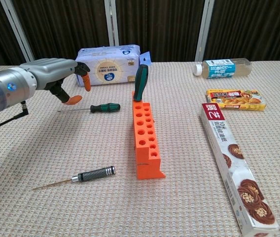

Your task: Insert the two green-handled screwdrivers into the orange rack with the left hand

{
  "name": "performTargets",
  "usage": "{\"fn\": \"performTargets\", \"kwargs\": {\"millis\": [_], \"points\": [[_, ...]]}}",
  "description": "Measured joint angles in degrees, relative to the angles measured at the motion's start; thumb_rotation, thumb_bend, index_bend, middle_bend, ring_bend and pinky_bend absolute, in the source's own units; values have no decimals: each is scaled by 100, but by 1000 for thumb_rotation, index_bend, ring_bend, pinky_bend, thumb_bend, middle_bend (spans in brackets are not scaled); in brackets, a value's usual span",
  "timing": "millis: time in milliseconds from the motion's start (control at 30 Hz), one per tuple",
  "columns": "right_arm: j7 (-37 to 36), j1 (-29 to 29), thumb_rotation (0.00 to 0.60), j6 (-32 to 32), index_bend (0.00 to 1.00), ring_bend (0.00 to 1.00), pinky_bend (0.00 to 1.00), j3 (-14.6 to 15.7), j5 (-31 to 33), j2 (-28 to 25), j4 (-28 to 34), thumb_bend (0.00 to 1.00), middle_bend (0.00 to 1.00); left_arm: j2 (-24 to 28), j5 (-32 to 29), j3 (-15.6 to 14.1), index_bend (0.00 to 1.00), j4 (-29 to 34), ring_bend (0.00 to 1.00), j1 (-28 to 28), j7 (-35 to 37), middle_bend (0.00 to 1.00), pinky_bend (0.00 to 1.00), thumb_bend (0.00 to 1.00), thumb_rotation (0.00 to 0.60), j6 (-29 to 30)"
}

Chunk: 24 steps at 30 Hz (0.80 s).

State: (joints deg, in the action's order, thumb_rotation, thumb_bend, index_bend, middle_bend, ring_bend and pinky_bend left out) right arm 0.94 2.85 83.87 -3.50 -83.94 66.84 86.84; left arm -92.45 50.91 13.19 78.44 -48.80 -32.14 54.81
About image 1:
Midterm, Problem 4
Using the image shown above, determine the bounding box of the blue white tissue pack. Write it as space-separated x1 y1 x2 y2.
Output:
75 44 153 87

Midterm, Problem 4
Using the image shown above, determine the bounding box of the beige woven tablecloth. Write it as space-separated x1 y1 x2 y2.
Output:
0 60 280 237

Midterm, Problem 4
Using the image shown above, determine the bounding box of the long baking paper box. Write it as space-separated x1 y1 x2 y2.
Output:
200 102 280 237

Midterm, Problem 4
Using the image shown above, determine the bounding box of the orange screwdriver rack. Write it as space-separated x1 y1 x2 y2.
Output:
132 90 167 180

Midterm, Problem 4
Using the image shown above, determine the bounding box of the clear bottle blue label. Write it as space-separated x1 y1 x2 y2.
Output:
193 58 253 79

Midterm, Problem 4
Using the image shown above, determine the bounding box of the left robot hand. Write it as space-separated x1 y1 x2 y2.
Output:
19 58 91 106

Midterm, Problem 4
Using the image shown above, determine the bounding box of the short green black screwdriver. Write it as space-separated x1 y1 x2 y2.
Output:
57 103 121 114

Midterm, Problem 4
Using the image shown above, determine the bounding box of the white partition frame post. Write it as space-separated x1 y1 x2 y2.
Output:
0 0 35 61
104 0 120 47
194 0 215 62

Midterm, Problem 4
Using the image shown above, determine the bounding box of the yellow curry box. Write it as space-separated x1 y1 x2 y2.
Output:
206 88 266 112

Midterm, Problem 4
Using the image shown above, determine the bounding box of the long black green screwdriver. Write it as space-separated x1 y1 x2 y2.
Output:
133 64 150 102

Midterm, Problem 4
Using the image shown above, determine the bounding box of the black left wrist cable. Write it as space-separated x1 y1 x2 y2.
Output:
0 100 29 133

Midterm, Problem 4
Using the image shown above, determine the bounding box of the grey metal precision screwdriver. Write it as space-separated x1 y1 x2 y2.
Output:
33 165 116 191

